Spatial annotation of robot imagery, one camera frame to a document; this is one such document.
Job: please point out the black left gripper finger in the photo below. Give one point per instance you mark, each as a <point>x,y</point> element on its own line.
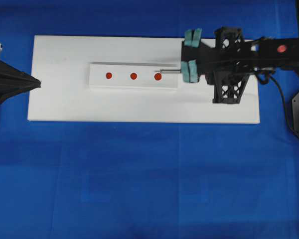
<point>15,77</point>
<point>10,88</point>

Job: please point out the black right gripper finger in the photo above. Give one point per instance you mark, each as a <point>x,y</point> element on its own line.
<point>189,71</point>
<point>192,37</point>

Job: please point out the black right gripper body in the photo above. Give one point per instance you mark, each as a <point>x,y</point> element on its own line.
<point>207,59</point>

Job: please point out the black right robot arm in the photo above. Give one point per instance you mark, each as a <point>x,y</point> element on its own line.
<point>264,55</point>

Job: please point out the black lattice iron stand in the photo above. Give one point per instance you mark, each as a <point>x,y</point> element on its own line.
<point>229,84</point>

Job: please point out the white foam board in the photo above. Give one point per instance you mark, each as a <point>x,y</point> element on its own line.
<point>62,65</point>

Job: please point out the white raised strip plate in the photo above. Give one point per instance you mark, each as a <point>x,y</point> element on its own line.
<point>137,76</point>

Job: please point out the blue table mat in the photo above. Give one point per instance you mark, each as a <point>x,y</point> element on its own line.
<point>110,180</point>

